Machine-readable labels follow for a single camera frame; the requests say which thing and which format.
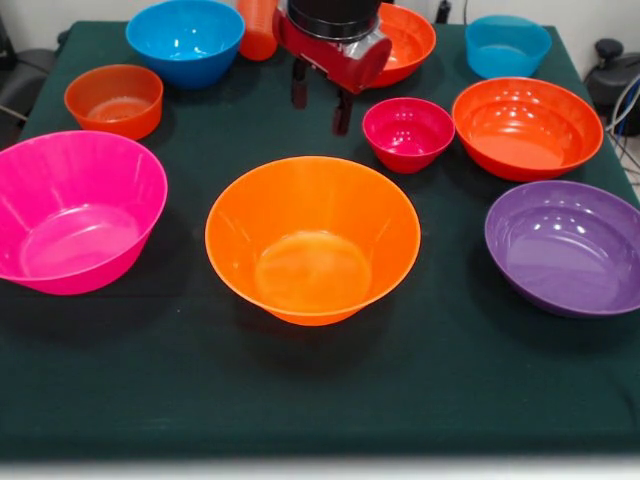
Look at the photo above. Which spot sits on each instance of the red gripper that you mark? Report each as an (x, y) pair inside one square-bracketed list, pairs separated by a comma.
[(330, 57)]

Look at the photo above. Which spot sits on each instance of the orange cup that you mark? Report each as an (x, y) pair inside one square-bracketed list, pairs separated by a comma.
[(257, 35)]

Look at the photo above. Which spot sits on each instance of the wide red-orange bowl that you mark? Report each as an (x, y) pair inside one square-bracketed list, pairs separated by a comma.
[(525, 130), (410, 45)]

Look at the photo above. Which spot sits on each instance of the large yellow-orange bowl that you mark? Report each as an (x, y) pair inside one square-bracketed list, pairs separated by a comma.
[(310, 270)]

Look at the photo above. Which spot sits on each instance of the large pink bowl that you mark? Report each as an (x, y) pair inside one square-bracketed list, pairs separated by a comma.
[(75, 240)]

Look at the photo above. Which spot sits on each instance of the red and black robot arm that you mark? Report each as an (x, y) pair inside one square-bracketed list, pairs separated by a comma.
[(330, 12)]

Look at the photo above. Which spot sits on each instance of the small magenta bowl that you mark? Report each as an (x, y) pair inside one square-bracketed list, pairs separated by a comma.
[(407, 132)]

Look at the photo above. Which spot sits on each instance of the black cylindrical plug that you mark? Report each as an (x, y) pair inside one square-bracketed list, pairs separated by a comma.
[(444, 11)]

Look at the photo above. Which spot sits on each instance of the large blue bowl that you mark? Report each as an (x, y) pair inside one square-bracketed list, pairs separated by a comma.
[(185, 35)]

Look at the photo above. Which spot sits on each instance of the small light blue bowl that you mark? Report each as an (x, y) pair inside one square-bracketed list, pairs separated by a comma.
[(505, 62)]

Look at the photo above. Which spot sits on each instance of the small orange bowl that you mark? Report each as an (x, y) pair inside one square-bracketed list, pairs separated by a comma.
[(115, 120)]

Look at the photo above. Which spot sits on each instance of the dark green tablecloth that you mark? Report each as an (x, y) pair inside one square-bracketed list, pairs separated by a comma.
[(320, 380)]

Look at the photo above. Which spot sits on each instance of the wide purple bowl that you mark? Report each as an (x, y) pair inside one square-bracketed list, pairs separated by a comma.
[(560, 250)]

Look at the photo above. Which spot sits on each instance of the grey office chair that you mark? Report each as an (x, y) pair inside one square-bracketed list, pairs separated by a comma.
[(30, 70)]

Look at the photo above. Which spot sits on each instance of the black office chair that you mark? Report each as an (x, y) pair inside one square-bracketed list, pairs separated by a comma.
[(615, 75)]

